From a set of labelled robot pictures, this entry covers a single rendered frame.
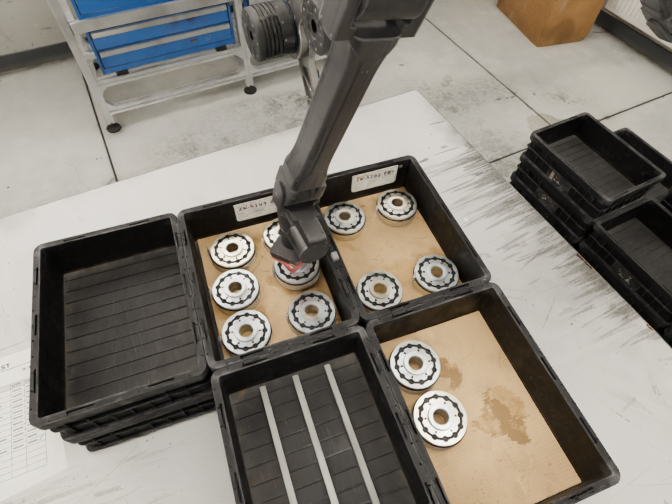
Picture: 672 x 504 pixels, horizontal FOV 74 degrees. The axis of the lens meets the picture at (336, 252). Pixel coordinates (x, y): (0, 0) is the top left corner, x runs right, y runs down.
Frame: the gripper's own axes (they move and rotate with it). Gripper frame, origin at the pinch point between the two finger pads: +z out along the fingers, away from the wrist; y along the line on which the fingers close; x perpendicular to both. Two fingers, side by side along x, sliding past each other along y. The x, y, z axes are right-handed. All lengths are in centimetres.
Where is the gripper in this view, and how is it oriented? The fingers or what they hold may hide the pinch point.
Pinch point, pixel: (296, 261)
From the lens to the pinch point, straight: 99.2
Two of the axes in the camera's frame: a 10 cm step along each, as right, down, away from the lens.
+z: -0.3, 5.4, 8.4
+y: 4.3, -7.6, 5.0
